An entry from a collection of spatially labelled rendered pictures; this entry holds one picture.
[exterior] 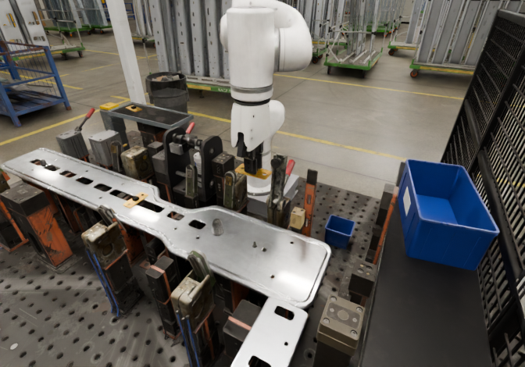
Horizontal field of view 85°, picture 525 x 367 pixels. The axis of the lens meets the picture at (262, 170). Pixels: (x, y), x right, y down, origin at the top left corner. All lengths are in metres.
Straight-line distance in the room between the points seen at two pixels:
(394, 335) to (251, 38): 0.63
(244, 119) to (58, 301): 0.97
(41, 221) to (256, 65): 0.99
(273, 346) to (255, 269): 0.20
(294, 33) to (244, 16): 0.09
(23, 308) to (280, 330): 0.93
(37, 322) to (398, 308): 1.09
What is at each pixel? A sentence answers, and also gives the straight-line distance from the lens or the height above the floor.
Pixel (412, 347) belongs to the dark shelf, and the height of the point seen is 1.03.
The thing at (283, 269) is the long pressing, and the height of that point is 1.00.
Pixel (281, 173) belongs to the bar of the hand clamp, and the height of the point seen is 1.17.
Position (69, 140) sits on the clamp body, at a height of 1.05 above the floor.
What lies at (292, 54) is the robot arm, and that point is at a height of 1.52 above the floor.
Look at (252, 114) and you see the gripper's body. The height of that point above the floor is 1.41.
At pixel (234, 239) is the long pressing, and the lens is 0.87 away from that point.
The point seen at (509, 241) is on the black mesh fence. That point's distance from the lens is 0.83.
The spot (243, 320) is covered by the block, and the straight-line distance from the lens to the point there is 0.74.
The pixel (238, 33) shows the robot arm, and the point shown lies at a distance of 0.55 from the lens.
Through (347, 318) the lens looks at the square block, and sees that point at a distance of 0.67.
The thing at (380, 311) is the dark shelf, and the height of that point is 1.03.
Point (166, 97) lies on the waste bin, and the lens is 3.79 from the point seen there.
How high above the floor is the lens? 1.61
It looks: 32 degrees down
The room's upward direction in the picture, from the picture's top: straight up
